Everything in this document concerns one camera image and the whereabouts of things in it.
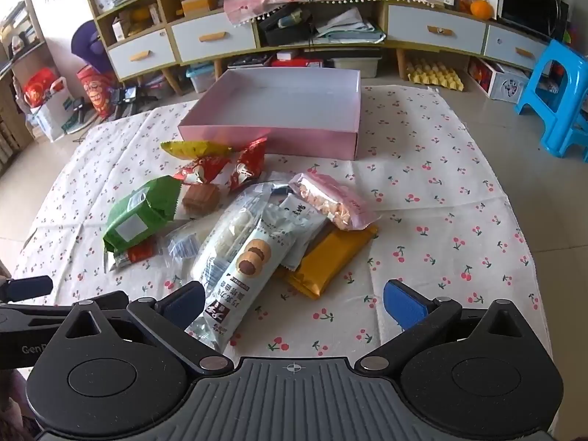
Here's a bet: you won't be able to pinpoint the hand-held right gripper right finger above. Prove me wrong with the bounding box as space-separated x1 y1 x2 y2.
358 279 529 372

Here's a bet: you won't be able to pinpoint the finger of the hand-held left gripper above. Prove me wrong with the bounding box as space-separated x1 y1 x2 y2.
0 276 53 302
0 291 129 331

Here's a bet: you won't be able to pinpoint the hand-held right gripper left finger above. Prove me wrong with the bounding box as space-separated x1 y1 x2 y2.
60 282 235 373

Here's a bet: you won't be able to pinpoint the small clear blue packet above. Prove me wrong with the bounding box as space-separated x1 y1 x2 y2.
166 231 199 259

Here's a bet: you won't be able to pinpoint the small orange white packet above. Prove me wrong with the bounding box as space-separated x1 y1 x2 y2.
107 243 161 271

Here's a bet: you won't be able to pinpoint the white cookie packet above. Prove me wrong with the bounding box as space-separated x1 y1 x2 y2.
185 203 301 351

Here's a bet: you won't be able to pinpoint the mustard snack packet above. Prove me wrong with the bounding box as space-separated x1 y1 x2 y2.
286 224 380 300

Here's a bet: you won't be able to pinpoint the green snack packet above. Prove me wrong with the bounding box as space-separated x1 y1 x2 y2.
102 176 184 254

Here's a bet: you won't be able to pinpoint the brown cracker packet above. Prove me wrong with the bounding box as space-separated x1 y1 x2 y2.
177 184 222 220

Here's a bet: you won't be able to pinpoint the pink puffed snack packet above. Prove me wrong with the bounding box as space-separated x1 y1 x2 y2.
288 172 378 231

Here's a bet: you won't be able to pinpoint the white black print packet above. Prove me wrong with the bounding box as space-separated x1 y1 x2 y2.
278 193 330 271

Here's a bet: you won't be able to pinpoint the red white snack packet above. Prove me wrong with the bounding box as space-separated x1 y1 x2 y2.
173 155 233 190
229 137 268 192

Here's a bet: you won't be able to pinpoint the yellow snack packet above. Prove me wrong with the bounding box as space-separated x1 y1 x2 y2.
160 140 233 161

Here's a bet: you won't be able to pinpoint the pink box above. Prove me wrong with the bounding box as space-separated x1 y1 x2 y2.
178 69 362 161

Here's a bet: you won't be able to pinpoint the clear packet of white rolls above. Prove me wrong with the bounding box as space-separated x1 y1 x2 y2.
189 183 273 288

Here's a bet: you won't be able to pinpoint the cherry print cloth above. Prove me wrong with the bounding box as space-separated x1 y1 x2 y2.
11 85 554 363

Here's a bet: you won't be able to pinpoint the small silver blue packet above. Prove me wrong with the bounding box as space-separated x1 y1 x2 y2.
269 178 301 195

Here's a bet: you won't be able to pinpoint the white shopping bag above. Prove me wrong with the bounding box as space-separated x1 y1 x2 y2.
23 68 78 144

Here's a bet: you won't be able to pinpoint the red mascot bag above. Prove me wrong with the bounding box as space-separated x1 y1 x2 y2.
76 64 116 121

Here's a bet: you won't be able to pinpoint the black tripod device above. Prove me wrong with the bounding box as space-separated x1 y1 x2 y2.
111 85 158 116

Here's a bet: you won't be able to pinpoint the clear bin with blue lid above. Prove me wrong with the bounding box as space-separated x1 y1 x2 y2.
185 62 218 95

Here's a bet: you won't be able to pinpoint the wooden side shelf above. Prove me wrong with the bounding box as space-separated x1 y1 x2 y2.
0 0 52 168

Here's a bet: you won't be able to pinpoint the yellow egg tray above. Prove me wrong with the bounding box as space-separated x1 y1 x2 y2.
407 56 466 91

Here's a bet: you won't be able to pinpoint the white printed box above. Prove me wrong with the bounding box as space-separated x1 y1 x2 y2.
467 56 532 101

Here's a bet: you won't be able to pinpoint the clear storage bin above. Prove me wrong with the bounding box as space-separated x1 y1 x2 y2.
330 56 383 80

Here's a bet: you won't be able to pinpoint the purple hat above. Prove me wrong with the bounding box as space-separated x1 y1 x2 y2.
70 19 113 75

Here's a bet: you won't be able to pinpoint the white drawer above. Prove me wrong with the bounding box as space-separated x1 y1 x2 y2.
484 24 551 73
171 19 258 64
108 29 178 80
385 4 488 52

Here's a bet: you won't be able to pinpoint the blue plastic stool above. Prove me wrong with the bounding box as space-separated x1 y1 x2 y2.
514 39 588 162

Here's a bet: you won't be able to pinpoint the red box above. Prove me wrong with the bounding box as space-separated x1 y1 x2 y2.
271 57 332 73

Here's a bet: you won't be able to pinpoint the wooden TV cabinet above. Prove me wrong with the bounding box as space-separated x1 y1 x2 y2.
85 0 568 95

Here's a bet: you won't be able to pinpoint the folded pale cloths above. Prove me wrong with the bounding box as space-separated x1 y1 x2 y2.
316 8 387 46

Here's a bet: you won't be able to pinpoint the black storage box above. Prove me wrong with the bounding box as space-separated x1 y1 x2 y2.
256 4 319 47

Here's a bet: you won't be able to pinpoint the orange cardboard box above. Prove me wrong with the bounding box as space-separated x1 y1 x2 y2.
180 0 220 15

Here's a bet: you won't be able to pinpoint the orange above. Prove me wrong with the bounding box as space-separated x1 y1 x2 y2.
469 0 495 20

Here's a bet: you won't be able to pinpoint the black microwave oven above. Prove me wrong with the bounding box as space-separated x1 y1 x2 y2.
496 0 570 43

